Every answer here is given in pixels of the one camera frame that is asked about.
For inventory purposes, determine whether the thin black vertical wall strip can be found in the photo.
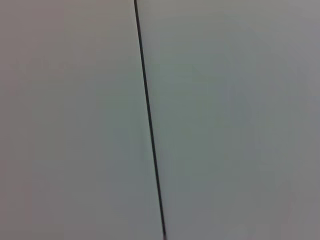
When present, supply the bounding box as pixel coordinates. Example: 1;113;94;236
133;0;168;240

